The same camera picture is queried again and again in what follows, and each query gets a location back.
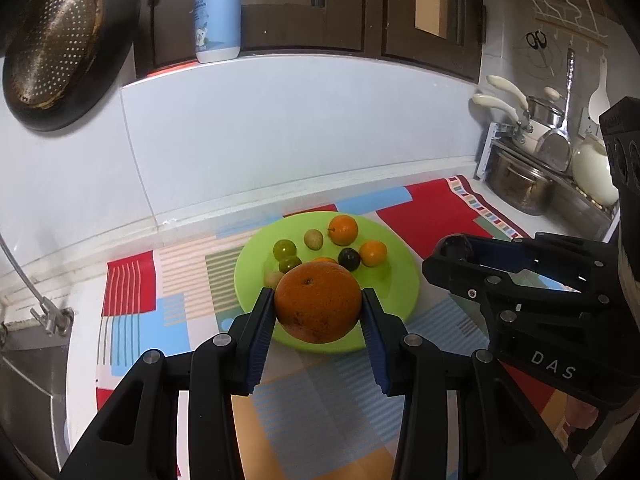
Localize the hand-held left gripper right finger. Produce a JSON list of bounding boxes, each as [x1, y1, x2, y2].
[[361, 287, 581, 480]]

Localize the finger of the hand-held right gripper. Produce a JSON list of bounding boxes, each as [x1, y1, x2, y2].
[[422, 254, 612, 334], [461, 232, 622, 307]]

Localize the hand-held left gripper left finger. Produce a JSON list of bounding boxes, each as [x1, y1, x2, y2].
[[59, 287, 276, 480]]

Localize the green plate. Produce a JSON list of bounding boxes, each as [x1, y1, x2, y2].
[[234, 211, 421, 356]]

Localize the large speckled orange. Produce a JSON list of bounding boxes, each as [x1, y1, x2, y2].
[[274, 261, 363, 345]]

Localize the small orange tangerine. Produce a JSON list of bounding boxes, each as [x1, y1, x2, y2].
[[328, 214, 359, 246]]

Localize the person's right hand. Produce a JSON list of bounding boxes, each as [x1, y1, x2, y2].
[[565, 400, 602, 432]]

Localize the large steel pot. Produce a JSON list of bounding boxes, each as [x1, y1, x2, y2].
[[486, 142, 556, 217]]

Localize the colourful patterned mat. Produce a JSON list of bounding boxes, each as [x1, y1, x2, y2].
[[95, 175, 621, 480]]

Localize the white dish rack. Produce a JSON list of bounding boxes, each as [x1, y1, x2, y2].
[[475, 122, 511, 183]]

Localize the hanging metal ladle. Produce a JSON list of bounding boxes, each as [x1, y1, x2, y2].
[[536, 47, 576, 171]]

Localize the white ceramic kettle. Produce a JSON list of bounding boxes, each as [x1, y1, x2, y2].
[[571, 135, 621, 207]]

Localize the steel saucepan with lid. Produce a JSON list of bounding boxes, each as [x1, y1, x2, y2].
[[525, 86, 567, 130]]

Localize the white spatula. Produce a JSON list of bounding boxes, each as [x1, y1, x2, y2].
[[587, 57, 612, 118]]

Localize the metal faucet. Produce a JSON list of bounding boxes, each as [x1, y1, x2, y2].
[[0, 235, 75, 336]]

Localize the black scissors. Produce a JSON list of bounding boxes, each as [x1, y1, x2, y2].
[[525, 30, 550, 68]]

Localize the steel sink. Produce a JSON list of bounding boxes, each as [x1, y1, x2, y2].
[[0, 332, 71, 461]]

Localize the white blue detergent bottle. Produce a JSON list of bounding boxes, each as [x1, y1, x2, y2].
[[194, 0, 244, 64]]

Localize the black frying pan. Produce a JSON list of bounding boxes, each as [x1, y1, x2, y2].
[[2, 0, 142, 132]]

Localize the perforated metal strainer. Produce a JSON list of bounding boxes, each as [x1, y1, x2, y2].
[[7, 0, 106, 108]]

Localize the white wire hook rack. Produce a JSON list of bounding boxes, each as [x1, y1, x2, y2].
[[515, 0, 608, 48]]

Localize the dark wooden window frame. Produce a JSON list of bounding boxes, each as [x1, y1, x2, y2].
[[135, 0, 486, 83]]

